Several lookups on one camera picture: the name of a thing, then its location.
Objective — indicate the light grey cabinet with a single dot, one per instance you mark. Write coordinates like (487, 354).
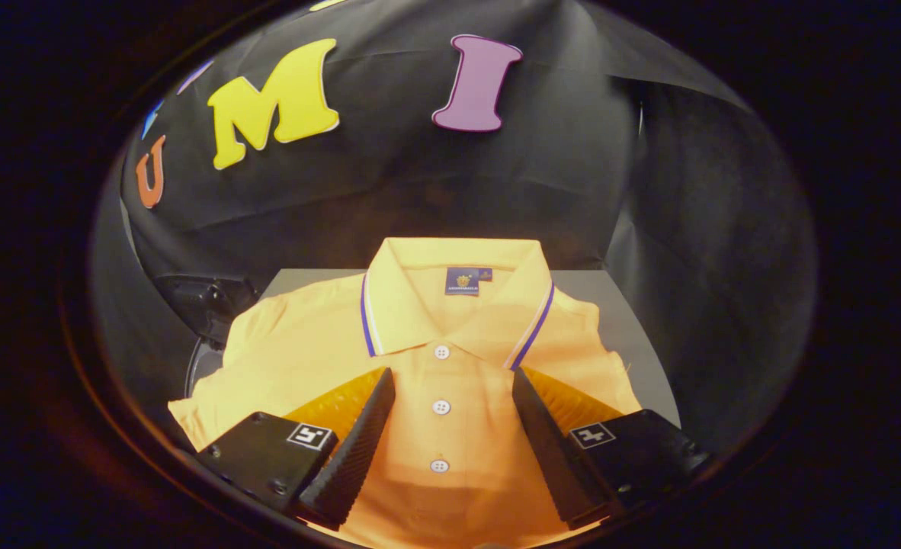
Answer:
(618, 305)

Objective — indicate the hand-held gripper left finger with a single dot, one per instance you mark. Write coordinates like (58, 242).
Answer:
(355, 457)

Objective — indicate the dark grey washing machine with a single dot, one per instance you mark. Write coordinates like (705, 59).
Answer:
(206, 305)

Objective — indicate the orange polo shirt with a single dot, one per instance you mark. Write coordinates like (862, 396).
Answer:
(450, 427)

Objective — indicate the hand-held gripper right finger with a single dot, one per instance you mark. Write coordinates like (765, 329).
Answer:
(549, 457)

